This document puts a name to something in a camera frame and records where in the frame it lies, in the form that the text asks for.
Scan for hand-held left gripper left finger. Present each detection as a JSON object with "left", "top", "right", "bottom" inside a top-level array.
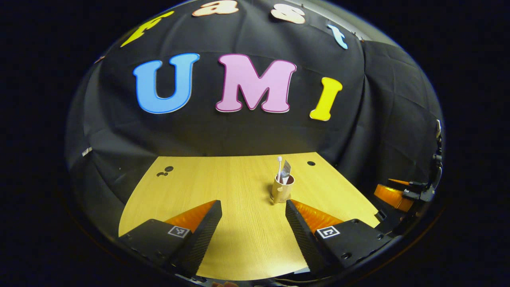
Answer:
[{"left": 119, "top": 200, "right": 223, "bottom": 277}]

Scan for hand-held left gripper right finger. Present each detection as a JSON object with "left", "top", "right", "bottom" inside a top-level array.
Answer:
[{"left": 285, "top": 199, "right": 393, "bottom": 277}]

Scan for beige cup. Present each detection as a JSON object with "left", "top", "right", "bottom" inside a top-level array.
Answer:
[{"left": 271, "top": 174, "right": 295, "bottom": 204}]

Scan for white toothpaste tube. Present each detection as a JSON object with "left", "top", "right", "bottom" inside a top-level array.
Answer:
[{"left": 280, "top": 160, "right": 292, "bottom": 185}]

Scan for wooden desktop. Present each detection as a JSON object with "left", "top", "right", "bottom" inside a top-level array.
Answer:
[{"left": 118, "top": 151, "right": 381, "bottom": 281}]

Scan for black backdrop cloth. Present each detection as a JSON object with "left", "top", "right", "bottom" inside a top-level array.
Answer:
[{"left": 66, "top": 0, "right": 443, "bottom": 240}]

